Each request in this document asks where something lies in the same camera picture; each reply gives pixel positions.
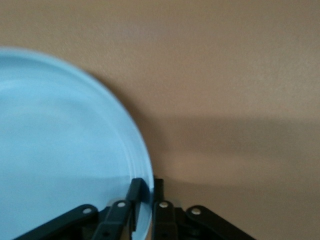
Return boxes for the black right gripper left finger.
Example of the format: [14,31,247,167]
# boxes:
[14,177,145,240]

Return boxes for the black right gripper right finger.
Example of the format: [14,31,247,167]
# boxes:
[152,178,256,240]

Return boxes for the brown table cover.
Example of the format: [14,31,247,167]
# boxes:
[0,0,320,240]

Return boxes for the blue plate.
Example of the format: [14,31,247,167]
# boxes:
[0,47,155,240]

